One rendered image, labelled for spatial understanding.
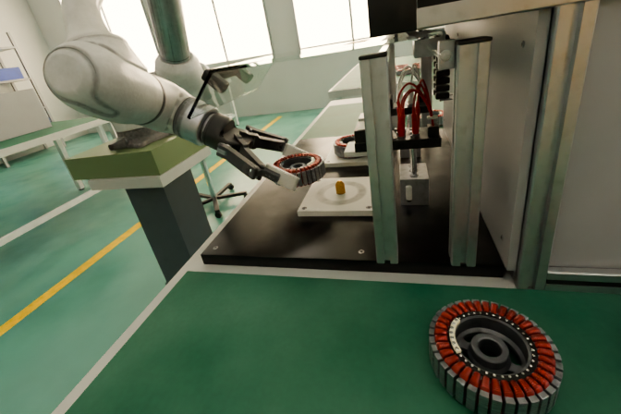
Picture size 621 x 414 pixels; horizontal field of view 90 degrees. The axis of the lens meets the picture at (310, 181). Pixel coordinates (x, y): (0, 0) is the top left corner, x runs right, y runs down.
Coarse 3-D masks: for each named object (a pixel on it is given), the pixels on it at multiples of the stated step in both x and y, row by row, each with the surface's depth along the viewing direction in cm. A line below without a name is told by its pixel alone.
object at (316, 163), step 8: (280, 160) 67; (288, 160) 67; (296, 160) 68; (304, 160) 67; (312, 160) 63; (320, 160) 63; (280, 168) 62; (288, 168) 67; (296, 168) 61; (304, 168) 60; (312, 168) 60; (320, 168) 62; (296, 176) 60; (304, 176) 60; (312, 176) 61; (320, 176) 62; (304, 184) 60
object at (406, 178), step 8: (400, 168) 61; (408, 168) 60; (424, 168) 59; (400, 176) 58; (408, 176) 57; (416, 176) 57; (424, 176) 56; (400, 184) 57; (408, 184) 57; (416, 184) 56; (424, 184) 56; (400, 192) 58; (416, 192) 57; (424, 192) 57; (416, 200) 58; (424, 200) 57
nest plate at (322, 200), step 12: (324, 180) 72; (336, 180) 71; (348, 180) 70; (360, 180) 69; (312, 192) 67; (324, 192) 66; (348, 192) 64; (360, 192) 64; (300, 204) 63; (312, 204) 62; (324, 204) 61; (336, 204) 61; (348, 204) 60; (360, 204) 59
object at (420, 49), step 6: (444, 30) 46; (444, 36) 47; (414, 42) 48; (420, 42) 48; (426, 42) 48; (432, 42) 47; (414, 48) 48; (420, 48) 48; (426, 48) 48; (414, 54) 49; (420, 54) 49; (426, 54) 48; (432, 54) 48
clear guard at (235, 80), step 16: (416, 32) 40; (432, 32) 32; (320, 48) 45; (336, 48) 34; (352, 48) 34; (240, 64) 38; (256, 64) 37; (272, 64) 61; (208, 80) 40; (224, 80) 44; (240, 80) 51; (256, 80) 59; (208, 96) 43; (224, 96) 49; (240, 96) 57; (192, 112) 42
